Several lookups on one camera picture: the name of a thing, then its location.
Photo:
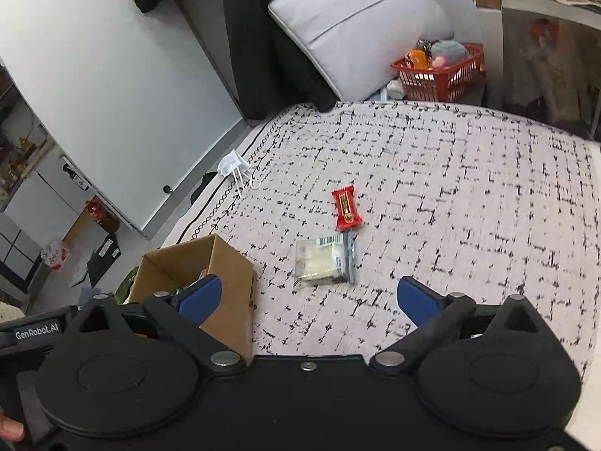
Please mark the white face mask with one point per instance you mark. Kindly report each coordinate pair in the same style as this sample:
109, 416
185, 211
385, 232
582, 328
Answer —
230, 162

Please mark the black slipper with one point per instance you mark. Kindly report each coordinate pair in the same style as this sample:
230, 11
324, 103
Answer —
204, 181

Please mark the red white plastic bag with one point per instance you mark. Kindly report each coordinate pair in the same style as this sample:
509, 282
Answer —
56, 256

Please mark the green cartoon cushion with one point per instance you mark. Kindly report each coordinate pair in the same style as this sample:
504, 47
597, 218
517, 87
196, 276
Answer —
126, 286

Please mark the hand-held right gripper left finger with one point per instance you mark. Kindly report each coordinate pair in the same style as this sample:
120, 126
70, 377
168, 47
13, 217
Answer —
202, 298

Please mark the cardboard box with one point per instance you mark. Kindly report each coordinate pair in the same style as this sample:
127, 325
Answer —
230, 291

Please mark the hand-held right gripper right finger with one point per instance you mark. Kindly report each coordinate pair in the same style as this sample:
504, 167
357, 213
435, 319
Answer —
418, 300

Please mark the red plastic basket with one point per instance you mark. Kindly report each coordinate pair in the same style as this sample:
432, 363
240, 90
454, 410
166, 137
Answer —
446, 80

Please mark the person's left hand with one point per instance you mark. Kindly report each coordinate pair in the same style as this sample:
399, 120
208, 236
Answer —
9, 428

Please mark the red snack packet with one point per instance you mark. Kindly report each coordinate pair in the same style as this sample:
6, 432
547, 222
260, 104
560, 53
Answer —
346, 209

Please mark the black flat box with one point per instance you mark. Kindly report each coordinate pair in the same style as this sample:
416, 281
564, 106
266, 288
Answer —
105, 256

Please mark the clear white snack packet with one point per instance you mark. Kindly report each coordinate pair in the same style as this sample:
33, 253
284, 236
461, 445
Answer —
319, 258

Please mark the white cabinet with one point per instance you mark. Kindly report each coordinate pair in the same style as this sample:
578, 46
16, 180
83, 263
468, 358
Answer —
42, 206

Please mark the black coat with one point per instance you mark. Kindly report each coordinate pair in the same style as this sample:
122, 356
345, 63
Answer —
263, 56

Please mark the patterned bed sheet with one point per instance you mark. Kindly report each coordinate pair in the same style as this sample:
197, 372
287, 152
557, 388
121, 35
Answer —
469, 197

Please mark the white tote bag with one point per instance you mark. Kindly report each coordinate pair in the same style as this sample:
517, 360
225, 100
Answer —
357, 23

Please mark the grey plush toy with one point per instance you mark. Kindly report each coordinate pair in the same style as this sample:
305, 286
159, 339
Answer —
448, 51

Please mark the brown bottle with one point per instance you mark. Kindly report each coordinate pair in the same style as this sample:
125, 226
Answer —
101, 213

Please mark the orange toy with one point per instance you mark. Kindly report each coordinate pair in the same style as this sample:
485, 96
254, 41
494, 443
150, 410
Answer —
417, 58

